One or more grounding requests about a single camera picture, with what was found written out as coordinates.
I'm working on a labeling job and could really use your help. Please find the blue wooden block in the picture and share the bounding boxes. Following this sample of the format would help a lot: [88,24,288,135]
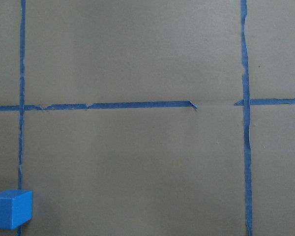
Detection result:
[0,189,33,230]

